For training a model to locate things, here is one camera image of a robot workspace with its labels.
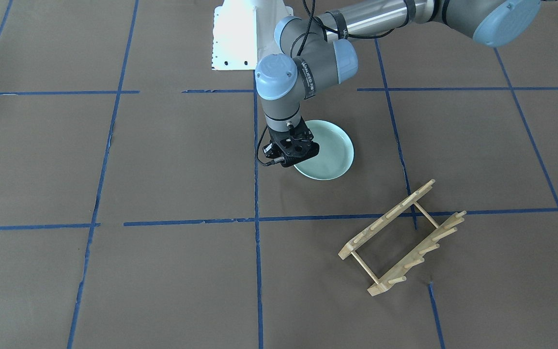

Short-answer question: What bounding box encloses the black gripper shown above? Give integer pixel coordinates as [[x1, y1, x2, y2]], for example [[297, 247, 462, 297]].
[[263, 120, 320, 168]]

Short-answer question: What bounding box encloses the light green round plate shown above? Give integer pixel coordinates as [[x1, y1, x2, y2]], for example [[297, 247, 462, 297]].
[[294, 120, 354, 180]]

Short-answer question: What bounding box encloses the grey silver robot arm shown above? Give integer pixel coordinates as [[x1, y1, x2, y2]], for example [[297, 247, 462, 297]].
[[254, 0, 541, 167]]

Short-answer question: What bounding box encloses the wooden dish rack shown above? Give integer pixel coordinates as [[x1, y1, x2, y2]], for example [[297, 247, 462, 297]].
[[338, 179, 467, 296]]

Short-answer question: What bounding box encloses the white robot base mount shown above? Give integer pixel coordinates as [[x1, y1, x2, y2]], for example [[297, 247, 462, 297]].
[[211, 0, 293, 71]]

